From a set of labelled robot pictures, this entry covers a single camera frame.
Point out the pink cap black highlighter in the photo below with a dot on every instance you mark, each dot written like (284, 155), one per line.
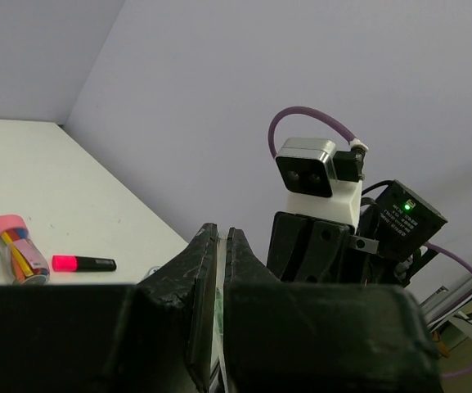
(83, 264)

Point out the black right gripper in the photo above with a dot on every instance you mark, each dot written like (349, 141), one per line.
(385, 248)

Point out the pink lid clear jar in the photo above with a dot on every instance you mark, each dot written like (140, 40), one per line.
(22, 261)

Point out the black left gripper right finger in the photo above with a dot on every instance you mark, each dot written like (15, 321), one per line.
(308, 337)

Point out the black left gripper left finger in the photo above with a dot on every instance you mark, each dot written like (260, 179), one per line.
(153, 336)

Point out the clear pen cap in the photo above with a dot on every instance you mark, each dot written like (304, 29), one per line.
(221, 259)

